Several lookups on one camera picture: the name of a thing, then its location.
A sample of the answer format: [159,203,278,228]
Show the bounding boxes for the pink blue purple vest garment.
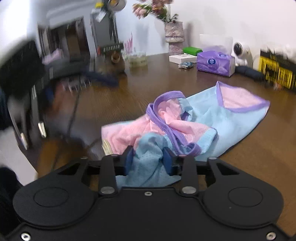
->
[101,82,270,187]

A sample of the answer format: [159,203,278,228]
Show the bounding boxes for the red black small box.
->
[97,43,124,55]

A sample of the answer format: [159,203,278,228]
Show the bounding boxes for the studio lamp on stand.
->
[90,1,126,52]

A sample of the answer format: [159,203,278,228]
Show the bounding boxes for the small blue wrapped packet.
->
[178,62,194,69]

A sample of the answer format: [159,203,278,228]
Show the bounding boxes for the white flat box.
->
[169,53,197,64]

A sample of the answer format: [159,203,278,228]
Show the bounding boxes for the purple tissue pack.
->
[197,34,235,77]

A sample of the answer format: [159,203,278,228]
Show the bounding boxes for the green box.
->
[183,47,203,56]

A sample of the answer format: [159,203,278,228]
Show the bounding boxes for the pink textured flower vase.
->
[165,21,185,55]

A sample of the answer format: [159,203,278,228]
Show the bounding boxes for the black yellow cardboard box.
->
[259,49,295,92]

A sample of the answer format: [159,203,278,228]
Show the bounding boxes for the dried pink rose bouquet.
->
[132,0,179,23]

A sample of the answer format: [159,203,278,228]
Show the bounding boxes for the white security camera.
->
[233,42,253,67]

